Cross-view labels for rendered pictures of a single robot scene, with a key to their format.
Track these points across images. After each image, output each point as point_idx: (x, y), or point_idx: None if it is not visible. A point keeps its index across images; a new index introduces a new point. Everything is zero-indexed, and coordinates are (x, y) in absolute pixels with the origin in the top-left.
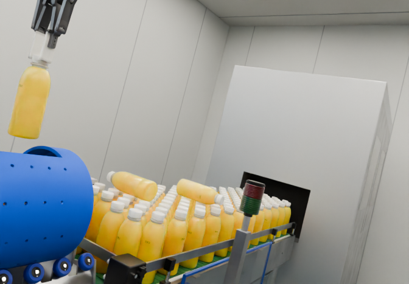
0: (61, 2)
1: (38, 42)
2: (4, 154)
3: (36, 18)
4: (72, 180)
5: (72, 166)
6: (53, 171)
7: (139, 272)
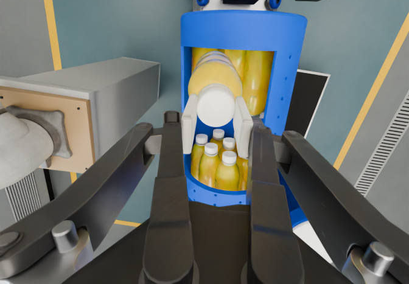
0: None
1: (193, 127)
2: (268, 121)
3: (142, 173)
4: (297, 51)
5: (290, 42)
6: (288, 74)
7: None
